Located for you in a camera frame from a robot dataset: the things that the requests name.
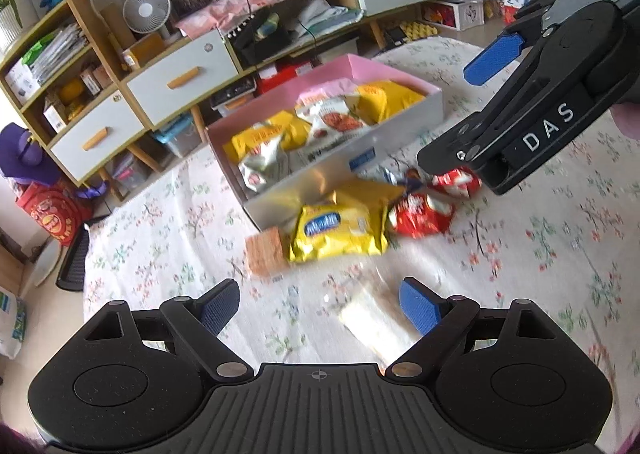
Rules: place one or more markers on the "yellow snack packet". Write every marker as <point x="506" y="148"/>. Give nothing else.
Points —
<point x="280" y="129"/>
<point x="370" y="194"/>
<point x="395" y="102"/>

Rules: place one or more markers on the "brown wafer cracker packet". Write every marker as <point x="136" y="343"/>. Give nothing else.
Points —
<point x="265" y="254"/>

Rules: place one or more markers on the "black ribbed tray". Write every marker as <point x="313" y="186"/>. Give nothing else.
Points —
<point x="75" y="256"/>

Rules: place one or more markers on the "purple plush toy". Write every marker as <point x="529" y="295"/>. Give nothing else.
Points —
<point x="25" y="154"/>

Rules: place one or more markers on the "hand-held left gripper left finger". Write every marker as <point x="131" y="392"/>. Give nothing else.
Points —
<point x="217" y="306"/>

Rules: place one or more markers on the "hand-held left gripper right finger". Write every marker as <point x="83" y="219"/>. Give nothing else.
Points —
<point x="420" y="306"/>

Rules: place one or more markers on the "small blue white snack packet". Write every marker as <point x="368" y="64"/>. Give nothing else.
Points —
<point x="395" y="177"/>

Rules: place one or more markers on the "red cardboard box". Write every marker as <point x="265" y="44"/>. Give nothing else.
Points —
<point x="290" y="74"/>

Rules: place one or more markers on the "white packet with red print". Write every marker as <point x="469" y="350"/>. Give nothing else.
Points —
<point x="340" y="124"/>

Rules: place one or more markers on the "white printed storage box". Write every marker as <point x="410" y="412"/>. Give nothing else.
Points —
<point x="469" y="14"/>

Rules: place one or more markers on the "clear packet with white cake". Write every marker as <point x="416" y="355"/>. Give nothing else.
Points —
<point x="370" y="319"/>

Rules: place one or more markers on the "pink clear rice cracker packet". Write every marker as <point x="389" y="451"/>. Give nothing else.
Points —
<point x="330" y="87"/>

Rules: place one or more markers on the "red paper gift bag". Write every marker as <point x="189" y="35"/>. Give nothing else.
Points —
<point x="55" y="216"/>

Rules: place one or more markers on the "white packet with black print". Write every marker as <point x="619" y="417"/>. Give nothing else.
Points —
<point x="260" y="169"/>

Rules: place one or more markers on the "round white board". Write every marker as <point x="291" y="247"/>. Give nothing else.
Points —
<point x="47" y="261"/>

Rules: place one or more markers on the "pink and white cardboard box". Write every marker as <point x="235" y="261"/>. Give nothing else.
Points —
<point x="320" y="174"/>

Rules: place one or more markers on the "brown cardboard box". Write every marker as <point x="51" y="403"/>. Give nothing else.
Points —
<point x="145" y="49"/>

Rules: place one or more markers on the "wooden cabinet with white drawers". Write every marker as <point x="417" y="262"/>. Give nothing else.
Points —
<point x="205" y="64"/>

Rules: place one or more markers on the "small white box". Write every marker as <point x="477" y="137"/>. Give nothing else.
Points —
<point x="55" y="115"/>

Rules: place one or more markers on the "yellow packet with blue label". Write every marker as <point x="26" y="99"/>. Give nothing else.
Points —
<point x="340" y="234"/>

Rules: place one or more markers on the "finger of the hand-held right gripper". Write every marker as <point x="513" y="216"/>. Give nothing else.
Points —
<point x="450" y="149"/>
<point x="492" y="59"/>

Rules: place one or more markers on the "black box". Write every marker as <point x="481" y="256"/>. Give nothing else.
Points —
<point x="260" y="52"/>

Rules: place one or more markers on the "yellow egg tray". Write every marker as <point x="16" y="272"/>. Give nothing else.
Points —
<point x="419" y="30"/>

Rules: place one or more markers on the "stack of papers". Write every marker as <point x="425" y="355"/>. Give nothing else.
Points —
<point x="325" y="17"/>

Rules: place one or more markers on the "clear plastic storage box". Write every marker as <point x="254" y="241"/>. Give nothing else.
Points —
<point x="175" y="137"/>

